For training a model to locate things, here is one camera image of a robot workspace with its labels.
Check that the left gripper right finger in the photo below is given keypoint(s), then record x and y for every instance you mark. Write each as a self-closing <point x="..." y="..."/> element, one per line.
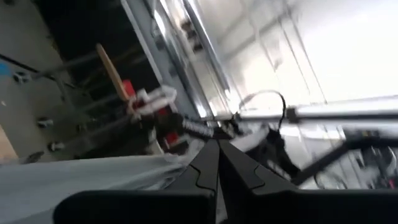
<point x="242" y="180"/>

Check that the white plastic pipes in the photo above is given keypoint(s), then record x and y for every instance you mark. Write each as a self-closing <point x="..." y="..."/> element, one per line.
<point x="155" y="99"/>

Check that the wooden stick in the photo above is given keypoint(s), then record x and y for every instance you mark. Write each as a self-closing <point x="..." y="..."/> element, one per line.
<point x="112" y="71"/>

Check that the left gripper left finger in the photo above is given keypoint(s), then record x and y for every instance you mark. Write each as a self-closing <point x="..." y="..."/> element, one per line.
<point x="202" y="174"/>

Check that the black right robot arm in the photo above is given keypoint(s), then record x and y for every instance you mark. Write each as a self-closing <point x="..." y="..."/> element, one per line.
<point x="323" y="163"/>

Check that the grey plastic bin liner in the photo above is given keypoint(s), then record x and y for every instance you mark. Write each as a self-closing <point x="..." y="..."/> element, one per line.
<point x="93" y="174"/>

